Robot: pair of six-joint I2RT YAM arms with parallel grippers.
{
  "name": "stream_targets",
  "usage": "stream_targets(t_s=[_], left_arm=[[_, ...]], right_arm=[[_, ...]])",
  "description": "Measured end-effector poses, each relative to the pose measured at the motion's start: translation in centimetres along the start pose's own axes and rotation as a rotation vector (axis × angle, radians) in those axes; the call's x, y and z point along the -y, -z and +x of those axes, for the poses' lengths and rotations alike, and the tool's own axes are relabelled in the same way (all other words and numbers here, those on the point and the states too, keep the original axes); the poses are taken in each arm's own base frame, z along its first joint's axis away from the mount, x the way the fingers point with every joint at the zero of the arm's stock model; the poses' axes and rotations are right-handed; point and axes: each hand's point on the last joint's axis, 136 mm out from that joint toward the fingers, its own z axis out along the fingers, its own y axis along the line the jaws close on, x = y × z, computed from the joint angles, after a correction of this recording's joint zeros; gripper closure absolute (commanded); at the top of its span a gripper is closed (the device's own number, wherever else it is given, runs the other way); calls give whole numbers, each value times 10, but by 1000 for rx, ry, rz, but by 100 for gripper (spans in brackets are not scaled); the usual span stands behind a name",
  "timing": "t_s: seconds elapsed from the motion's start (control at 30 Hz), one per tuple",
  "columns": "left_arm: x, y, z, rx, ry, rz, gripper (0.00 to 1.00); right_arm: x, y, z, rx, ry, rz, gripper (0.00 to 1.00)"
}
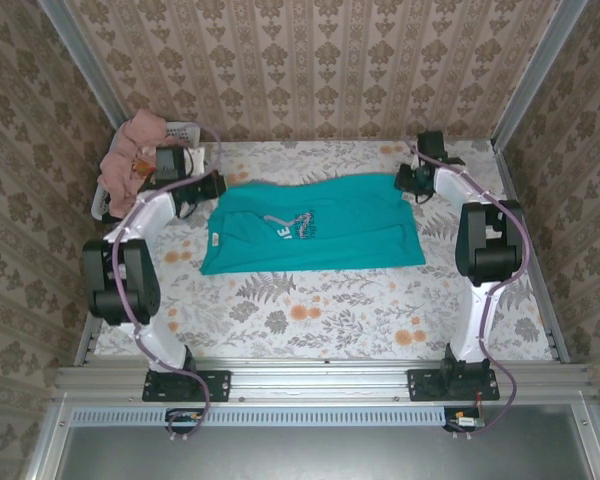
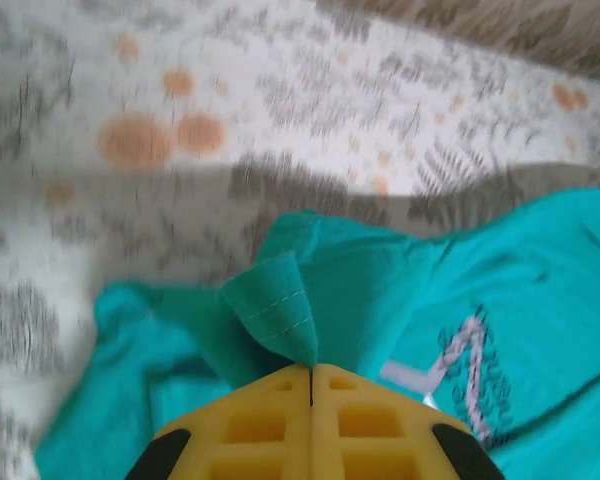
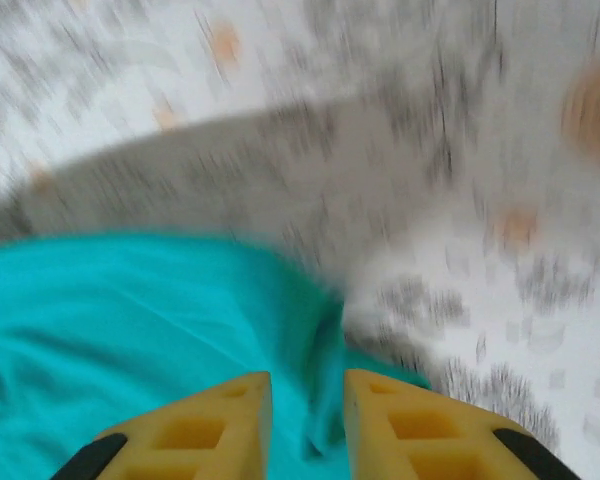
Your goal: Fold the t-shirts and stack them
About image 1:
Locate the aluminium frame post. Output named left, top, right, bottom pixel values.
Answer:
left=492, top=0, right=589, bottom=151
left=37, top=0, right=131, bottom=134

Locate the aluminium mounting rail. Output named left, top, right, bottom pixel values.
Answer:
left=54, top=358, right=594, bottom=404

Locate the white slotted cable duct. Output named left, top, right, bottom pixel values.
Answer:
left=72, top=405, right=446, bottom=427

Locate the teal SHINE print t-shirt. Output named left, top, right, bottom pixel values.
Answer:
left=199, top=172, right=427, bottom=276

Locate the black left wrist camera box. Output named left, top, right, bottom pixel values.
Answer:
left=153, top=146, right=187, bottom=182

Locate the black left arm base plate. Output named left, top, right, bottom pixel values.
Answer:
left=142, top=368, right=232, bottom=403

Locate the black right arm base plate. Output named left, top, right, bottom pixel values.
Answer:
left=407, top=368, right=501, bottom=403

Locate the grey metal base panel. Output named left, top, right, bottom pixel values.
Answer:
left=24, top=424, right=600, bottom=480

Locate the floral print tablecloth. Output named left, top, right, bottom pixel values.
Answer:
left=95, top=139, right=554, bottom=361

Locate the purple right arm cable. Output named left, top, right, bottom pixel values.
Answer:
left=404, top=137, right=534, bottom=441

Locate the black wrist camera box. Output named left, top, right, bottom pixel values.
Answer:
left=153, top=146, right=187, bottom=182
left=415, top=130, right=447, bottom=162

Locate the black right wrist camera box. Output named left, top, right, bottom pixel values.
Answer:
left=415, top=130, right=447, bottom=162

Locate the white plastic laundry basket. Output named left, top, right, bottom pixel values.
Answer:
left=90, top=121, right=202, bottom=226

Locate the black connector block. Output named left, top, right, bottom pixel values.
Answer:
left=165, top=407, right=207, bottom=434
left=443, top=407, right=487, bottom=432

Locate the pink t-shirt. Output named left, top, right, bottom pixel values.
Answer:
left=98, top=108, right=169, bottom=220

